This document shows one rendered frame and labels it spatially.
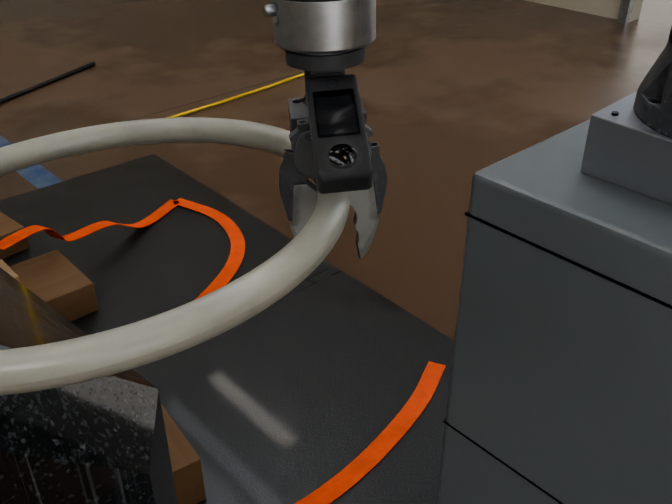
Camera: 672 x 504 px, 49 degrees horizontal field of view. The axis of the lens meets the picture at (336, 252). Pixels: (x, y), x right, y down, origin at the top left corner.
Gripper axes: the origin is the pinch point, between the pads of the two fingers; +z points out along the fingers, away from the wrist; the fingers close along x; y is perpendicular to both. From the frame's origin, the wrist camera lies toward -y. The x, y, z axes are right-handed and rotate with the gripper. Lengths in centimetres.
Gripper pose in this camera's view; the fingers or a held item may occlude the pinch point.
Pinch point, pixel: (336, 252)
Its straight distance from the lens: 73.5
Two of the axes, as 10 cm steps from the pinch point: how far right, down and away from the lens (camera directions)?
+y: -1.1, -4.9, 8.6
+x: -9.9, 0.9, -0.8
